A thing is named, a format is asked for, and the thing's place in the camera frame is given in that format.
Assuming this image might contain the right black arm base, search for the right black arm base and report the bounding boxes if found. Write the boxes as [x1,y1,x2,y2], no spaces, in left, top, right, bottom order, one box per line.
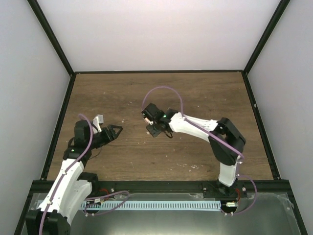
[202,180,247,198]

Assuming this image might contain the light blue slotted cable duct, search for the light blue slotted cable duct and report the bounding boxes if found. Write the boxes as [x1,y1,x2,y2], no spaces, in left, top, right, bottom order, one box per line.
[79,200,221,212]

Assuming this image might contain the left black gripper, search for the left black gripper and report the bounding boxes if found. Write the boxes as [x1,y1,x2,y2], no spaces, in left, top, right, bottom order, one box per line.
[88,125,123,150]

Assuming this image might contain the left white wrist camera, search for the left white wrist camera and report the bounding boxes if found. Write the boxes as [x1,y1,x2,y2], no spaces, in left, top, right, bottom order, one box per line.
[92,115,104,134]

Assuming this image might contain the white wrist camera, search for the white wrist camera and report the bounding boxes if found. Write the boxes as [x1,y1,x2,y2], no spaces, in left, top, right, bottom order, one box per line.
[142,113,153,125]
[92,115,104,134]

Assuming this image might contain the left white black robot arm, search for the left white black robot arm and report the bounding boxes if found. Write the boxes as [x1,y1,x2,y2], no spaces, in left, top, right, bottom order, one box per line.
[25,115,123,235]

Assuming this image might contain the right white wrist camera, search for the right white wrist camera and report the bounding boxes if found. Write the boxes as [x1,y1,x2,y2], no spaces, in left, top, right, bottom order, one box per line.
[142,113,153,125]

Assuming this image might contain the black aluminium frame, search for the black aluminium frame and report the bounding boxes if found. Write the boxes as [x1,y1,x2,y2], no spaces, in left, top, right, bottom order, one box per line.
[14,0,307,235]

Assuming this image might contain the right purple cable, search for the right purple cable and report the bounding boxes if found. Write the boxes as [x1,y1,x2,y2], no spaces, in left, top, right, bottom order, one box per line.
[141,86,258,216]

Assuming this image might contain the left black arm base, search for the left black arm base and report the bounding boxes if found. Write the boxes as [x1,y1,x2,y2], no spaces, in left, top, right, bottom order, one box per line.
[89,180,115,197]

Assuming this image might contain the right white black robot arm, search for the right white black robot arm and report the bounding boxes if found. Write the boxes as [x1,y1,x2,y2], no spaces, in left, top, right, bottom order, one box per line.
[141,103,246,197]

